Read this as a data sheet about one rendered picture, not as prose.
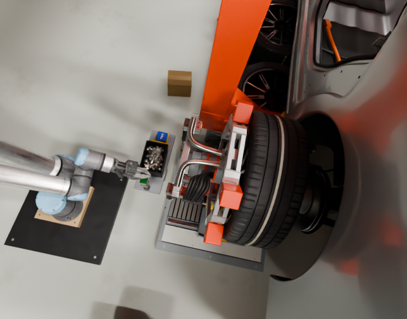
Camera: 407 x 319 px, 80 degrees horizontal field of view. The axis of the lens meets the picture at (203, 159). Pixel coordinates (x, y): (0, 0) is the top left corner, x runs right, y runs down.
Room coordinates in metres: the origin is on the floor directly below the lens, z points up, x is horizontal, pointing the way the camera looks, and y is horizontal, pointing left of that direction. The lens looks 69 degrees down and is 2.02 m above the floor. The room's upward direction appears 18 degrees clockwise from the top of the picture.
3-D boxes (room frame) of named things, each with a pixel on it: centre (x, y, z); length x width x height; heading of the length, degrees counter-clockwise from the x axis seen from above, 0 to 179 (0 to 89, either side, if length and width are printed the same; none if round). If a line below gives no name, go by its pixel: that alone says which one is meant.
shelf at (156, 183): (0.48, 0.30, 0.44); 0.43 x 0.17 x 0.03; 6
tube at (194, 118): (0.51, 0.01, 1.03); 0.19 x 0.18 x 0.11; 96
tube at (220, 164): (0.31, -0.01, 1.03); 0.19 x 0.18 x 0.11; 96
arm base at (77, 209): (0.03, 0.73, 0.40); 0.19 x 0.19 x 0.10
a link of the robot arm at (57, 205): (0.04, 0.73, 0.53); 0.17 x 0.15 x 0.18; 14
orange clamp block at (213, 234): (0.11, -0.15, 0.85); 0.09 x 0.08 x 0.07; 6
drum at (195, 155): (0.41, -0.05, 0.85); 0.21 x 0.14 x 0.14; 96
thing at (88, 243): (0.03, 0.74, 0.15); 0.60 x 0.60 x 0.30; 6
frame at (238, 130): (0.42, -0.12, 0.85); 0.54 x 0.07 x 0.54; 6
